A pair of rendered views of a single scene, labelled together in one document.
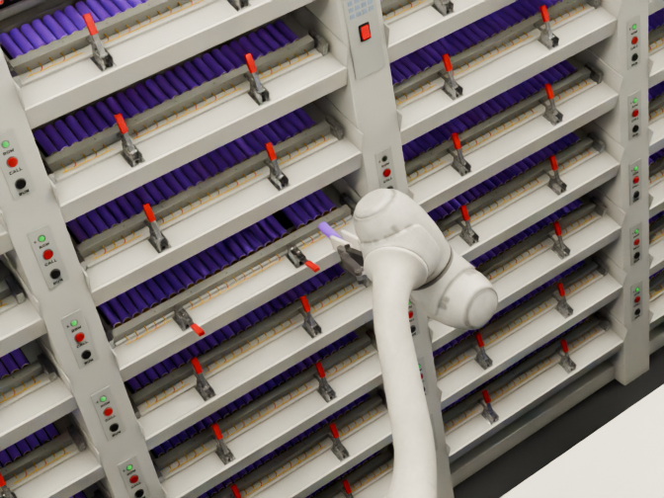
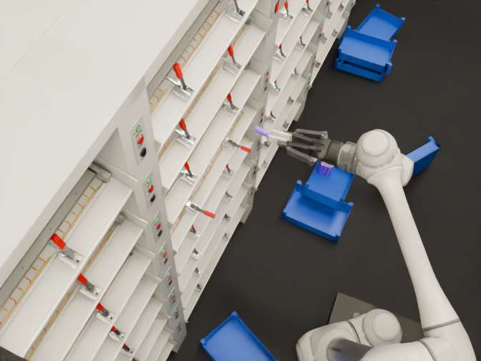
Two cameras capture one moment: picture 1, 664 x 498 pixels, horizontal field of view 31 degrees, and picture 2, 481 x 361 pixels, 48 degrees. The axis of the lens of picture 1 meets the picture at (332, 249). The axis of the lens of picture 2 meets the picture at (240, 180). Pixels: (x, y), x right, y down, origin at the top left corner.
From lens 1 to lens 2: 1.36 m
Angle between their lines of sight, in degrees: 35
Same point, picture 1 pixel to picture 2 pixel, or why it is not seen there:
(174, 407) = (182, 250)
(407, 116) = not seen: hidden behind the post
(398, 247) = (396, 166)
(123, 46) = (186, 74)
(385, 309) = (401, 205)
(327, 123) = not seen: hidden behind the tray
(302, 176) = (240, 102)
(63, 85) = (169, 121)
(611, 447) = not seen: outside the picture
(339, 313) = (235, 158)
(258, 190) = (222, 119)
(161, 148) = (198, 127)
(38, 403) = (140, 298)
